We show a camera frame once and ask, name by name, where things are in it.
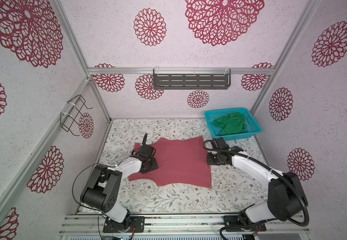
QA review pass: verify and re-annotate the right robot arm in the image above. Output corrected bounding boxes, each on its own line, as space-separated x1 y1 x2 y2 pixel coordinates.
202 138 310 230

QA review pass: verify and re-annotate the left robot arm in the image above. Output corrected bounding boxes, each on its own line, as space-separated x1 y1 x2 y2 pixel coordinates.
80 145 158 225

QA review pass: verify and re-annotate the aluminium front rail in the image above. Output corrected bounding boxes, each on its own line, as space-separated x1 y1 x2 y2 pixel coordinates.
57 213 310 237

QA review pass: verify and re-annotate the teal plastic basket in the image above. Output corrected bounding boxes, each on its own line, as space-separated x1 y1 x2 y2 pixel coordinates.
204 108 262 141

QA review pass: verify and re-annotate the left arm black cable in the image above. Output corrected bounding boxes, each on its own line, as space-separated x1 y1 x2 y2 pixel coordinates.
71 132 148 240

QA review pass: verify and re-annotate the green tank top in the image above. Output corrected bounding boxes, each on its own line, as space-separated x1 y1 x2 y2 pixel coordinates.
213 112 246 136

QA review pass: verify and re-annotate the pink tank top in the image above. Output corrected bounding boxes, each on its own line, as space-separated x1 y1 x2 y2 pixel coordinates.
128 136 212 189

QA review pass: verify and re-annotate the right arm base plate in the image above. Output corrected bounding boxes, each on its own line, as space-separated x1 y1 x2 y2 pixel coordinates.
223 214 267 232

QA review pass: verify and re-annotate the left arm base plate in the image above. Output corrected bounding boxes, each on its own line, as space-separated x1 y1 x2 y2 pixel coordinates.
103 216 145 234

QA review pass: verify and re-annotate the grey wall shelf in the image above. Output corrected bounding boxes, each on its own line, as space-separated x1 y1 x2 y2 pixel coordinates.
152 69 231 90

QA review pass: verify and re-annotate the black wire wall rack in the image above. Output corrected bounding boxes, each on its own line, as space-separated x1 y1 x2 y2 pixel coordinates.
59 95 94 139

